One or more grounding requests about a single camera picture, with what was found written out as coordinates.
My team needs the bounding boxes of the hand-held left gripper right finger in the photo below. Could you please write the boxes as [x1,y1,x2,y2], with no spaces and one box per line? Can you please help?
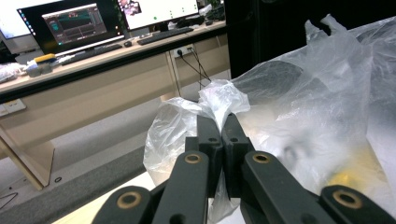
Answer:
[220,112,255,200]

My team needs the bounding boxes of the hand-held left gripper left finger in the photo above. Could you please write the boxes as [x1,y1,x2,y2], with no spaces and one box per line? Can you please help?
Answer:
[185,115,224,199]

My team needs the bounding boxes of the clear plastic bag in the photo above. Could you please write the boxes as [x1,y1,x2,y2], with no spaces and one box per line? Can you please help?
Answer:
[143,13,396,224]

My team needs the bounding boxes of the black keyboard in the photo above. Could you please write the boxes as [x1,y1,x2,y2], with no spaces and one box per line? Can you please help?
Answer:
[60,43,123,66]
[136,26,195,47]

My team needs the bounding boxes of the black curtain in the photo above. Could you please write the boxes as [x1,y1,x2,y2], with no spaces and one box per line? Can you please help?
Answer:
[223,0,396,79]

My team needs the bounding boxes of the long beige wooden desk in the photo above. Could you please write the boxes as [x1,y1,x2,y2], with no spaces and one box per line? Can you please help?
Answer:
[0,20,232,191]

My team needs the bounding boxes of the white table board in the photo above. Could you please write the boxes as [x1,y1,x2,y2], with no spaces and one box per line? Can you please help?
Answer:
[50,170,247,224]

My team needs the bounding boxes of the monitor with dark screen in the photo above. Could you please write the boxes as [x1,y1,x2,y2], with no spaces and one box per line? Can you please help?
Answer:
[17,0,126,56]

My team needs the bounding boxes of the yellow object on desk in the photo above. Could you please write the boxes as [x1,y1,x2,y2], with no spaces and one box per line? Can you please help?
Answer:
[33,52,58,63]

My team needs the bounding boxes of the grey blocks on desk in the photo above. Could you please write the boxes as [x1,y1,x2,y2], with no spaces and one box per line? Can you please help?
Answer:
[25,62,54,78]

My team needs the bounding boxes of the crumpled clear plastic wrap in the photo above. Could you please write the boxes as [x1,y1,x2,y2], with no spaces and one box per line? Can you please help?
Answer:
[0,62,28,84]

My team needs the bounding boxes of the black cables under desk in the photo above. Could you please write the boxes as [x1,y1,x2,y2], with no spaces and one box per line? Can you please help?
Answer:
[177,46,213,99]

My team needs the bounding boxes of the thin black floor cable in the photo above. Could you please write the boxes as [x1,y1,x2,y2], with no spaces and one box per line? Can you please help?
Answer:
[0,191,19,210]

